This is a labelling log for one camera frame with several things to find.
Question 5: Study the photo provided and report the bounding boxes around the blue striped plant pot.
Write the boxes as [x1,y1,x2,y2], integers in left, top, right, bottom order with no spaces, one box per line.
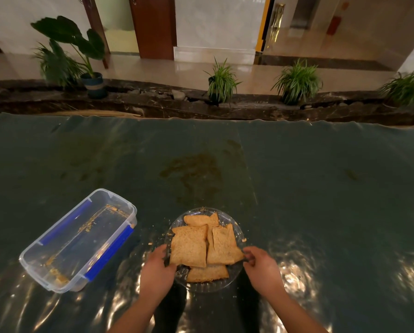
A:
[80,72,108,100]

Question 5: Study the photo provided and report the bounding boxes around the large toasted bread slice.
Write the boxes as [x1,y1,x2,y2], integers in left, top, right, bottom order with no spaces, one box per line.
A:
[170,225,208,269]

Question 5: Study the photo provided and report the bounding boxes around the curled toasted bread slice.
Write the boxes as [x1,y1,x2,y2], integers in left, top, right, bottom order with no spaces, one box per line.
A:
[207,223,245,266]

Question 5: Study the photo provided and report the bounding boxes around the person's right hand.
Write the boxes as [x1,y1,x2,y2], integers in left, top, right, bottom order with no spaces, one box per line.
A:
[242,247,287,299]

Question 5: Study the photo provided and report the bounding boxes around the clear glass plate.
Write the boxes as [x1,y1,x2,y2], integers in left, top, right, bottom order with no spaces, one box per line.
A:
[164,207,246,294]

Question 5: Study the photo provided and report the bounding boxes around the red wall box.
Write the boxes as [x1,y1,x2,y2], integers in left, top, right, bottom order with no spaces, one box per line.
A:
[326,16,343,36]

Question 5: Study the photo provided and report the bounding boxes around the large-leaf green plant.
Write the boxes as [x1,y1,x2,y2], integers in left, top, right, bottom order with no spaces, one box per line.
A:
[31,16,106,78]

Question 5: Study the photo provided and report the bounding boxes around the dark marble planter ledge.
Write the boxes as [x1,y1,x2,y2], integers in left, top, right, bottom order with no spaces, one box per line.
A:
[0,79,414,127]

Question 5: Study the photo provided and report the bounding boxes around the feathery green palm plant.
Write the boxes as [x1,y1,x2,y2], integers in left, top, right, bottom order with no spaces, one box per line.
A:
[33,40,85,89]

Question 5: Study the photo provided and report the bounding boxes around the clear container with blue clips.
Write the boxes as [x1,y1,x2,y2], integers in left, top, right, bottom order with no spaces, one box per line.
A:
[19,188,138,294]

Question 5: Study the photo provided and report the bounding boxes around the notched toasted bread slice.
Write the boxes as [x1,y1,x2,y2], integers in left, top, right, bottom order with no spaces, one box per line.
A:
[184,212,221,228]

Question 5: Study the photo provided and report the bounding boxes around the yellow door frame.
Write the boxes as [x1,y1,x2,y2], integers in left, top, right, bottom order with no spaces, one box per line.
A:
[255,0,275,53]

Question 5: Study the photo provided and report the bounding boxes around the gold door handle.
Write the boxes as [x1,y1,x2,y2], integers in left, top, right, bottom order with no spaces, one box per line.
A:
[269,3,286,49]

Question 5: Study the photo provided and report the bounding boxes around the brown wooden door frame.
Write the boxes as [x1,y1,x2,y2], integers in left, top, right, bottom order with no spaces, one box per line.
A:
[81,0,110,69]

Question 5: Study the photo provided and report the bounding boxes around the person's left forearm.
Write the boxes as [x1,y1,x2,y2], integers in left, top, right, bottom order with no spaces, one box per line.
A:
[108,295,162,333]

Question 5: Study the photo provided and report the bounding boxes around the brown wooden door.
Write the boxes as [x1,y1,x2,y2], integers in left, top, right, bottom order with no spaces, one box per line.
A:
[128,0,177,61]

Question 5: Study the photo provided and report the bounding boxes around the wide spider plant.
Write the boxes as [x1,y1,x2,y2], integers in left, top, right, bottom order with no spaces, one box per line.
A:
[379,68,414,107]

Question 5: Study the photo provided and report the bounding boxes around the green plastic table cover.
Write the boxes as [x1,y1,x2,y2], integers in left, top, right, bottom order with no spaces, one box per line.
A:
[0,112,414,333]

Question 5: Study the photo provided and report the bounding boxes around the person's right forearm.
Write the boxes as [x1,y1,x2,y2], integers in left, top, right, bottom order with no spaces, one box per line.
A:
[267,289,329,333]

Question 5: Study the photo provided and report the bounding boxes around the spider plant in dark pot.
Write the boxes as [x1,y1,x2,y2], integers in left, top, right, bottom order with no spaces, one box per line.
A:
[203,57,242,105]

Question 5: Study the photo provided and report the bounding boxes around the narrow toasted bread slice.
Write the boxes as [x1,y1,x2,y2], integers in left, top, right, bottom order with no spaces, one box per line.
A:
[186,264,230,283]

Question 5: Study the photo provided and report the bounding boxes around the bushy spider plant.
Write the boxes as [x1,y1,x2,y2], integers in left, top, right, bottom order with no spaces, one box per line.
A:
[271,59,323,106]

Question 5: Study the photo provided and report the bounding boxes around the person's left hand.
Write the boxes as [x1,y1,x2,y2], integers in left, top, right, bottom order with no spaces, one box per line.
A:
[140,244,177,305]

